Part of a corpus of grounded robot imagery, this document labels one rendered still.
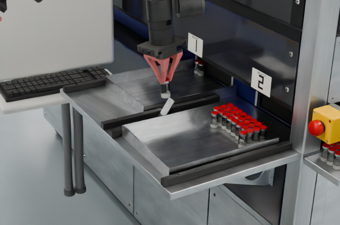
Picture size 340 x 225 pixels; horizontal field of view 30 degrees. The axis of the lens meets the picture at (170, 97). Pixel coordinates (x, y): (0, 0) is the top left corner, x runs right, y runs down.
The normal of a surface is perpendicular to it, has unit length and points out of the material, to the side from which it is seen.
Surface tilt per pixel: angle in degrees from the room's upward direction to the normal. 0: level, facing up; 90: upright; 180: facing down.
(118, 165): 90
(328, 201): 90
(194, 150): 0
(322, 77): 90
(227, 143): 0
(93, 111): 0
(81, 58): 90
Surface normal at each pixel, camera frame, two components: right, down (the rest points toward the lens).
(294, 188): -0.86, 0.19
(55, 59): 0.46, 0.38
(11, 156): 0.02, -0.91
